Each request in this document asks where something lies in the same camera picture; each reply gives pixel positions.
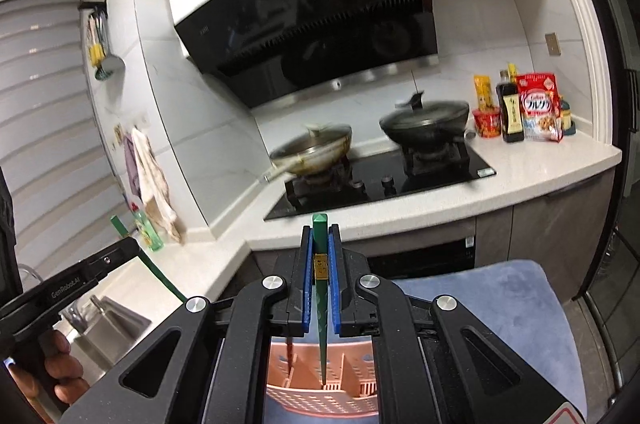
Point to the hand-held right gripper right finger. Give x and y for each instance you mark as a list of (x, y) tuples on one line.
[(334, 289)]

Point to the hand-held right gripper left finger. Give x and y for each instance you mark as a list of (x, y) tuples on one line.
[(307, 289)]

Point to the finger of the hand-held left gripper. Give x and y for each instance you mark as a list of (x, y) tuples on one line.
[(112, 259)]

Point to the red chopsticks bunch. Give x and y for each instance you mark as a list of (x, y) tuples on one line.
[(320, 314)]

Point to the green chopstick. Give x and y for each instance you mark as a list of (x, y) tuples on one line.
[(150, 261)]

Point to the pink perforated utensil holder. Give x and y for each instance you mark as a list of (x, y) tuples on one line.
[(320, 404)]

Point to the person's left hand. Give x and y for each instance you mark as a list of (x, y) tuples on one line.
[(57, 364)]

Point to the chrome faucet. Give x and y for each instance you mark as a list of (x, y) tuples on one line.
[(77, 316)]

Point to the green dish soap bottle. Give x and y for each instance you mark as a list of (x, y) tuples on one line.
[(149, 231)]

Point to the sink soap dispenser pump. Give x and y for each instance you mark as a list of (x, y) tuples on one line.
[(95, 302)]

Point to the red chopstick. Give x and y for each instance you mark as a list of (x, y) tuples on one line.
[(289, 351)]

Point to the stainless steel sink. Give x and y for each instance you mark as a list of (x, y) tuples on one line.
[(110, 329)]

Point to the white stained towel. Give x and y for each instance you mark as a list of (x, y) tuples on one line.
[(155, 189)]

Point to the purple cloth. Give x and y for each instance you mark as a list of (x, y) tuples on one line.
[(131, 169)]

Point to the built-in oven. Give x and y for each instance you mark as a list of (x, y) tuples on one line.
[(425, 261)]

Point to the black gas stove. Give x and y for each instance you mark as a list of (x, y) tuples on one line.
[(380, 196)]

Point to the silver wok with lid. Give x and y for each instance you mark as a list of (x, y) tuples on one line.
[(315, 149)]

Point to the blue plush mat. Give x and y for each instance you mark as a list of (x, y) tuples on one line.
[(500, 314)]

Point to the window blinds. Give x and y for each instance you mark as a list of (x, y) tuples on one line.
[(45, 104)]

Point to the black wok with lid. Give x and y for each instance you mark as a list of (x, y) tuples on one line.
[(425, 124)]

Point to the metal ladle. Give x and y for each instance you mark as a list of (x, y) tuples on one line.
[(110, 64)]

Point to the yellow snack packet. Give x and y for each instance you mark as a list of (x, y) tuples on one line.
[(482, 91)]

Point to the dark soy sauce bottle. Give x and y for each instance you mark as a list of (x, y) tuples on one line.
[(510, 114)]

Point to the black range hood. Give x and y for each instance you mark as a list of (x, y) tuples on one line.
[(310, 29)]

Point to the red cereal bag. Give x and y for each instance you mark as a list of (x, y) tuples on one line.
[(540, 106)]

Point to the green container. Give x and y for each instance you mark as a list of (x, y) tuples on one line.
[(567, 119)]

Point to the glass door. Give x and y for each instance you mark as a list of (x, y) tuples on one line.
[(620, 204)]

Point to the black wall utensil rack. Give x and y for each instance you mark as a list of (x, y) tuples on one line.
[(92, 6)]

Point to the brown wall outlet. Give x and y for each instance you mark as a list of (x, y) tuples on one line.
[(552, 44)]

